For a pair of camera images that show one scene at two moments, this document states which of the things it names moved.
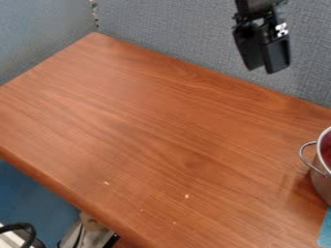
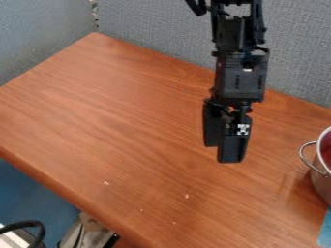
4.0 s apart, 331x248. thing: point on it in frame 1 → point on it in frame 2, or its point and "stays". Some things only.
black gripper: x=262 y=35 → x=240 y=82
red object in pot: x=326 y=149 stays
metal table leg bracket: x=91 y=233 stays
